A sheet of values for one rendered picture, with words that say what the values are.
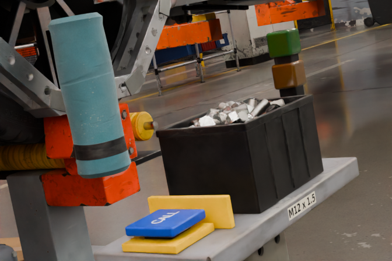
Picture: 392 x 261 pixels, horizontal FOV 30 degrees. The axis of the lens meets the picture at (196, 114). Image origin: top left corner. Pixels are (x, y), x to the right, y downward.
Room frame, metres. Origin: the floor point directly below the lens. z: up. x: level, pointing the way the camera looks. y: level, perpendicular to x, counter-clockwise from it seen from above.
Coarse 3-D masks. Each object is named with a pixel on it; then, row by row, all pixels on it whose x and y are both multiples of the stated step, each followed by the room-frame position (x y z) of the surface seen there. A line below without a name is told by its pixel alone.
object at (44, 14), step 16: (0, 0) 1.37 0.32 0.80; (16, 0) 1.36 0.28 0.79; (32, 0) 1.44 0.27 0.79; (48, 0) 1.42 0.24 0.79; (64, 0) 1.68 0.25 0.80; (80, 0) 1.65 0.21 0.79; (16, 16) 1.35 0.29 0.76; (32, 16) 1.40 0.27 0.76; (48, 16) 1.41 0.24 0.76; (64, 16) 1.46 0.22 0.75; (112, 16) 1.57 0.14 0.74; (16, 32) 1.34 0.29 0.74; (48, 32) 1.41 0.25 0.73; (112, 32) 1.55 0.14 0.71; (48, 48) 1.40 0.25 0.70; (112, 48) 1.52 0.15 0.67; (48, 64) 1.39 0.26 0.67
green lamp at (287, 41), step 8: (272, 32) 1.13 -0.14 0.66; (280, 32) 1.12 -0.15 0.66; (288, 32) 1.12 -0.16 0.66; (296, 32) 1.14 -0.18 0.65; (272, 40) 1.13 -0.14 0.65; (280, 40) 1.12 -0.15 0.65; (288, 40) 1.11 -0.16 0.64; (296, 40) 1.13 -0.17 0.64; (272, 48) 1.13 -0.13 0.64; (280, 48) 1.12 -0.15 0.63; (288, 48) 1.11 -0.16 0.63; (296, 48) 1.13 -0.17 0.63; (272, 56) 1.13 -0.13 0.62; (280, 56) 1.12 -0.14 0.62; (288, 56) 1.12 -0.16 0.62
